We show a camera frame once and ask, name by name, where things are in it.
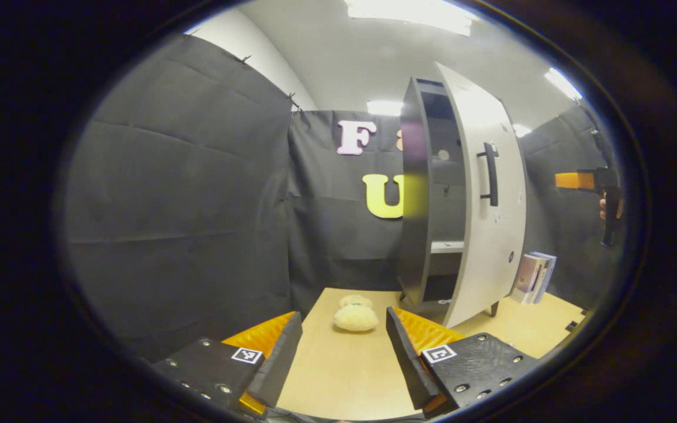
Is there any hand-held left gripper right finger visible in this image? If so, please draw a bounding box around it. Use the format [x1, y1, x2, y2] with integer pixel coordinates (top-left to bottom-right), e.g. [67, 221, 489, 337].
[385, 306, 542, 419]

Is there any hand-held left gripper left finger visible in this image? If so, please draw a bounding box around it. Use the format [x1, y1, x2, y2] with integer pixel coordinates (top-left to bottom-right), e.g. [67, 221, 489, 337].
[153, 311, 304, 415]

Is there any black cabinet door handle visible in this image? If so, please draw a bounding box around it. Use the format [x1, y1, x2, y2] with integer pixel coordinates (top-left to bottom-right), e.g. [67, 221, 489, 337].
[477, 142, 500, 208]

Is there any grey cabinet door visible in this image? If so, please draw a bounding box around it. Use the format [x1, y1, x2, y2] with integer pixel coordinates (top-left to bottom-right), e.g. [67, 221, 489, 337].
[435, 61, 529, 329]

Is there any yellow plush toy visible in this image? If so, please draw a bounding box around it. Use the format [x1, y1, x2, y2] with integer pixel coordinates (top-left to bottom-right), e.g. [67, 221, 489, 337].
[332, 294, 380, 333]

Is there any blue-grey spine book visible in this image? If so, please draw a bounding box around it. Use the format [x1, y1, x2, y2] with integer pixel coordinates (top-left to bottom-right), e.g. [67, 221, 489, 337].
[534, 251, 558, 304]

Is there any white spine book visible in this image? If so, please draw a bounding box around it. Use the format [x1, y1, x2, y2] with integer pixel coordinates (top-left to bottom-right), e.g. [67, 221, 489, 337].
[528, 253, 552, 305]

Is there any black backdrop cloth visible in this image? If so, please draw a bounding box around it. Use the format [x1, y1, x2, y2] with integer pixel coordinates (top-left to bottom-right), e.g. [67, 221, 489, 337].
[59, 32, 626, 360]

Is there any large ceiling light panel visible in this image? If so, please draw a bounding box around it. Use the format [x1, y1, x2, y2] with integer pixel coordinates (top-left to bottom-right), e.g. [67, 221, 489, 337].
[344, 0, 475, 37]

